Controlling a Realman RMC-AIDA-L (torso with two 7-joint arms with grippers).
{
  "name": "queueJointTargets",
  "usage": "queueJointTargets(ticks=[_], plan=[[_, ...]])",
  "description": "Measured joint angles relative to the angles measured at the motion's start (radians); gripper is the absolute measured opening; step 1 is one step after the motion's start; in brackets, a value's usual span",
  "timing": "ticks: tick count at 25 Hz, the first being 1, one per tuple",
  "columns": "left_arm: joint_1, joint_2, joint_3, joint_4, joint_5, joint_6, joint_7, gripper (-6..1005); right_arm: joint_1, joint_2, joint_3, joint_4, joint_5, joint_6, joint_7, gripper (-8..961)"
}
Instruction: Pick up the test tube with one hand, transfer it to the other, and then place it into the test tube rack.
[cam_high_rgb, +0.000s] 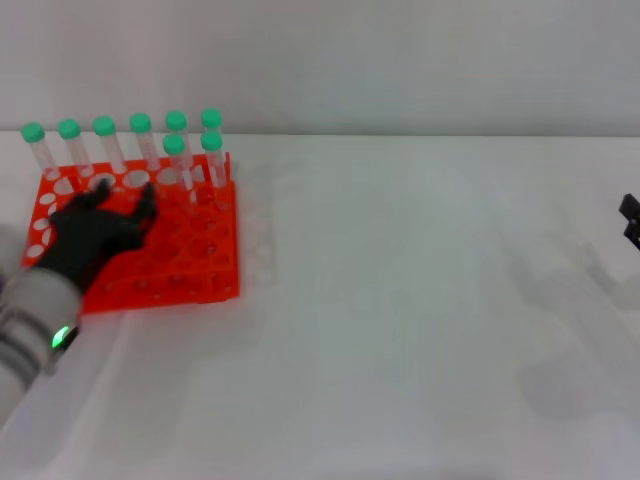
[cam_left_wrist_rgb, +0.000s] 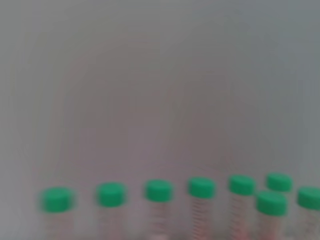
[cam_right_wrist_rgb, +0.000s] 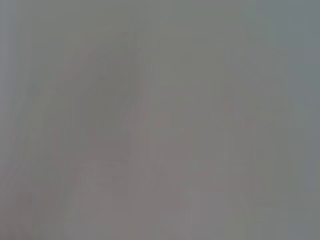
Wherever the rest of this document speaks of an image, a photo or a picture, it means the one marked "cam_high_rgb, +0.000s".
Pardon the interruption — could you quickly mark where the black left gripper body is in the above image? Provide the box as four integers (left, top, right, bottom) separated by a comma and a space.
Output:
33, 198, 146, 292

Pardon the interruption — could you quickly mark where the green-capped clear test tube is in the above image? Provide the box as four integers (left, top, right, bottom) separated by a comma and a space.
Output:
165, 109, 189, 137
20, 122, 60, 179
200, 107, 224, 134
128, 112, 162, 170
57, 118, 94, 177
200, 130, 228, 189
92, 115, 128, 172
162, 134, 199, 207

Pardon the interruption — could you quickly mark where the red test tube rack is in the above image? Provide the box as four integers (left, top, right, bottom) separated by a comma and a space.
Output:
20, 151, 239, 316

